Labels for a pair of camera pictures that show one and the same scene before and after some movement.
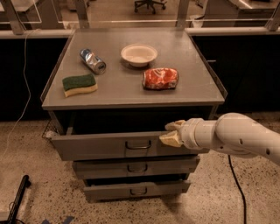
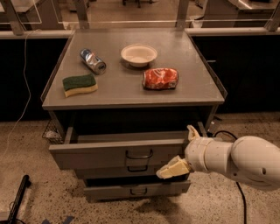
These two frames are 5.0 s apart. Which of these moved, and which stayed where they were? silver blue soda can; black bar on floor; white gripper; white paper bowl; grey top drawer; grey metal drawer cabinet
Moved: white gripper; grey top drawer
Stayed: black bar on floor; white paper bowl; grey metal drawer cabinet; silver blue soda can
